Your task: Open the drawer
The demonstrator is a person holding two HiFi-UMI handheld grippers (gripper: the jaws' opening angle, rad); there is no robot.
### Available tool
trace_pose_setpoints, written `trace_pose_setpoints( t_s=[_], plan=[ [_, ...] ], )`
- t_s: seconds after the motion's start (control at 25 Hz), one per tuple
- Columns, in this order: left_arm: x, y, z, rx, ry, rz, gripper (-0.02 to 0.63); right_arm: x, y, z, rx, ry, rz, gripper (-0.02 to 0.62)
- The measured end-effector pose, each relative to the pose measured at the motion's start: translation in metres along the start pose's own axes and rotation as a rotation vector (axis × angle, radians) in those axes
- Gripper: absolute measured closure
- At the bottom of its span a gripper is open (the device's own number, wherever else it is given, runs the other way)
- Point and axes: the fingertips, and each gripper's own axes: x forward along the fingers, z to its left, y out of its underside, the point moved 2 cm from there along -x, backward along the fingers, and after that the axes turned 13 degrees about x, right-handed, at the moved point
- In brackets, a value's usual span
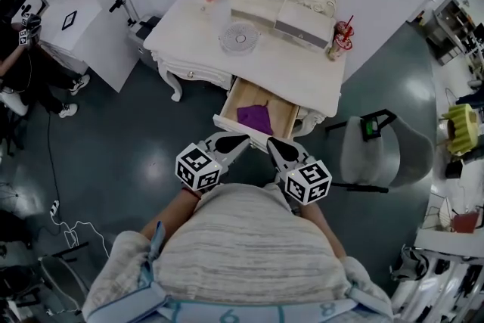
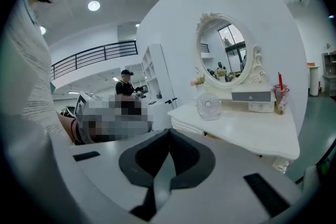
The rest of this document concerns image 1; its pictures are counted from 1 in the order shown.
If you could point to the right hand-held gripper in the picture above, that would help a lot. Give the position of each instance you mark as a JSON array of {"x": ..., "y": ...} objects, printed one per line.
[{"x": 308, "y": 183}]

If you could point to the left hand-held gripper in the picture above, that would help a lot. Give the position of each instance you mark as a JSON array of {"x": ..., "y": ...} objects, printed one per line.
[{"x": 196, "y": 170}]

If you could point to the wooden table drawer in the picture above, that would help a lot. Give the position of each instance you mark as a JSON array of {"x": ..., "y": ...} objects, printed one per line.
[{"x": 249, "y": 94}]

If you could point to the white ornate dressing table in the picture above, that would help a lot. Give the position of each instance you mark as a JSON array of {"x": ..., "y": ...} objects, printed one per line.
[{"x": 287, "y": 72}]

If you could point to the person's right forearm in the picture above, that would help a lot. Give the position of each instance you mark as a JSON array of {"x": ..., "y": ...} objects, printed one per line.
[{"x": 323, "y": 230}]

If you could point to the person's left forearm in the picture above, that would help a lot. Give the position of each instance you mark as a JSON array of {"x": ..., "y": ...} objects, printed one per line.
[{"x": 170, "y": 215}]

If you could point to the grey-fronted small drawer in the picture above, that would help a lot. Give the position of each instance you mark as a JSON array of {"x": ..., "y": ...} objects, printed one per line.
[{"x": 302, "y": 36}]

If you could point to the white jewellery box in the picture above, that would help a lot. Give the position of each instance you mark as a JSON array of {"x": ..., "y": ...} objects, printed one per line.
[{"x": 302, "y": 20}]

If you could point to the purple cloth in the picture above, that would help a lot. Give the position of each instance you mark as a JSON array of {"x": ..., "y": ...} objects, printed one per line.
[{"x": 257, "y": 119}]

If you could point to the green and black device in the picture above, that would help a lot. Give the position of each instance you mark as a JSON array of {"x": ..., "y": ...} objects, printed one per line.
[{"x": 370, "y": 128}]

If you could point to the person's beige striped top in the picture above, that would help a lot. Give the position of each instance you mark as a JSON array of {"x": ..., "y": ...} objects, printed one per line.
[{"x": 246, "y": 253}]

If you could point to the small white desk fan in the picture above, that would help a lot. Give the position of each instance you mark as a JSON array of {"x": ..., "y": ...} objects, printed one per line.
[{"x": 240, "y": 38}]

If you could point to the drink cup with red straw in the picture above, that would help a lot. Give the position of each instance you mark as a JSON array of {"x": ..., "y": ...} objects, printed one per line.
[{"x": 340, "y": 43}]

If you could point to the grey floor appliance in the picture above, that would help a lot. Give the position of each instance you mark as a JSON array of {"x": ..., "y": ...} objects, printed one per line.
[{"x": 141, "y": 49}]

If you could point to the white cabinet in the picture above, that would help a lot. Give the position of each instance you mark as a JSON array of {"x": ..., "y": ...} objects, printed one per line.
[{"x": 102, "y": 49}]

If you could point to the grey and black headset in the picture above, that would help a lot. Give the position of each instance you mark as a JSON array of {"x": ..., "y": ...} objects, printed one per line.
[{"x": 410, "y": 264}]

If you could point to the black box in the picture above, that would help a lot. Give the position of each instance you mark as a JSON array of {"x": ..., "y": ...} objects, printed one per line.
[{"x": 453, "y": 169}]

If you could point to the yellow-green ribbed stool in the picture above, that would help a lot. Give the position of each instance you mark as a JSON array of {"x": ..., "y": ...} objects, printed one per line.
[{"x": 461, "y": 128}]

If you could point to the white power strip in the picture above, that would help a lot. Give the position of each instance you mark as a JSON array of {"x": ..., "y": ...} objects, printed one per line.
[{"x": 55, "y": 208}]

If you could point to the red box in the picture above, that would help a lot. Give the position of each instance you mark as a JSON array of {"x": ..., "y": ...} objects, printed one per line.
[{"x": 465, "y": 223}]

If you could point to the white display rack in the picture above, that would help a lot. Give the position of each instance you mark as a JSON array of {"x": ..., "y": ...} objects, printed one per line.
[{"x": 442, "y": 283}]

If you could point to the grey metal shelf unit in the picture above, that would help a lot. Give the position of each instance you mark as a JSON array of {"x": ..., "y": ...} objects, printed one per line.
[{"x": 450, "y": 26}]

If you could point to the grey shell chair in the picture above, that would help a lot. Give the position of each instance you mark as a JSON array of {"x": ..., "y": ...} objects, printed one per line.
[{"x": 62, "y": 276}]

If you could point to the white stool seat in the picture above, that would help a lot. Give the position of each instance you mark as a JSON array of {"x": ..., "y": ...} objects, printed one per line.
[{"x": 13, "y": 102}]

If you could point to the grey upholstered chair black frame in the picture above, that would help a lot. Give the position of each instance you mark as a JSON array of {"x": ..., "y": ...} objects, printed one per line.
[{"x": 359, "y": 159}]

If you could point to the small black picture frame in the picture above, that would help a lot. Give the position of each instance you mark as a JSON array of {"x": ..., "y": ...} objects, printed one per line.
[{"x": 70, "y": 20}]

